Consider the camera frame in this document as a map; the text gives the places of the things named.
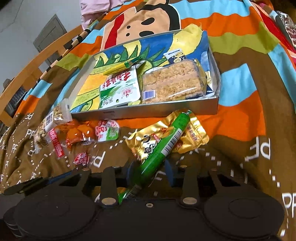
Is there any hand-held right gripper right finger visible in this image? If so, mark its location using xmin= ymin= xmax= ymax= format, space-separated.
xmin=164 ymin=160 xmax=234 ymax=207

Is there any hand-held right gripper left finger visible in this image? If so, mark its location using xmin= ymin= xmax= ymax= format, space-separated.
xmin=59 ymin=162 xmax=139 ymax=207

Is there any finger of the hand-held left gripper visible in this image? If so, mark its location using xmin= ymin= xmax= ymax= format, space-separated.
xmin=3 ymin=177 xmax=51 ymax=196
xmin=46 ymin=172 xmax=79 ymax=185

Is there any green tube snack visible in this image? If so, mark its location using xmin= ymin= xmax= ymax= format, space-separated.
xmin=118 ymin=112 xmax=191 ymax=204

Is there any small red candy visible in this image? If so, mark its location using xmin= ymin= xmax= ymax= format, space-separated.
xmin=73 ymin=152 xmax=90 ymax=167

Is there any gold panda print packet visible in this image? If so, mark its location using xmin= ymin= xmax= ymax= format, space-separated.
xmin=125 ymin=110 xmax=192 ymax=163

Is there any gold snack packet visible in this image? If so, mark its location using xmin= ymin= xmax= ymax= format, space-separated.
xmin=178 ymin=117 xmax=210 ymax=154

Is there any small green and white packet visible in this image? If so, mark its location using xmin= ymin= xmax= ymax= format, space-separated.
xmin=95 ymin=119 xmax=121 ymax=142

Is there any orange snack packet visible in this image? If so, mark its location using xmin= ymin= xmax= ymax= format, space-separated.
xmin=47 ymin=119 xmax=97 ymax=160

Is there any clear nut bar packet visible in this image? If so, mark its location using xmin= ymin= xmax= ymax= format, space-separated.
xmin=32 ymin=103 xmax=72 ymax=153

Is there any grey cardboard box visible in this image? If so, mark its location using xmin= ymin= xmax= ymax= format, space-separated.
xmin=61 ymin=29 xmax=221 ymax=121

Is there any clear floss cake packet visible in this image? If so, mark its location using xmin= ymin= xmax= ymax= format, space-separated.
xmin=141 ymin=58 xmax=207 ymax=103

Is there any yellow stick packet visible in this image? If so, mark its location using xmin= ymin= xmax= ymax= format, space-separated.
xmin=103 ymin=59 xmax=145 ymax=76

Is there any blue and white packet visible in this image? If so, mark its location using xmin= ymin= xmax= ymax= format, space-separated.
xmin=163 ymin=48 xmax=218 ymax=94

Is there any brown patterned quilt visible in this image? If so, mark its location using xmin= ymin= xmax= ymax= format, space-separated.
xmin=0 ymin=111 xmax=296 ymax=241

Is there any grey wooden door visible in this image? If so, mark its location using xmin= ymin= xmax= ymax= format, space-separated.
xmin=33 ymin=14 xmax=67 ymax=65

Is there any striped cartoon blanket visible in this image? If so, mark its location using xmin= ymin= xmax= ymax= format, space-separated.
xmin=14 ymin=0 xmax=296 ymax=139

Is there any pink sheet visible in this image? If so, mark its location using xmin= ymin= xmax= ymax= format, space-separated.
xmin=80 ymin=0 xmax=148 ymax=29

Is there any floral satin sheet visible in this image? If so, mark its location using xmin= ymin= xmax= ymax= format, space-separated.
xmin=275 ymin=10 xmax=296 ymax=47

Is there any wooden bed rail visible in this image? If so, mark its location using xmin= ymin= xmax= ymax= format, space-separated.
xmin=0 ymin=24 xmax=84 ymax=127

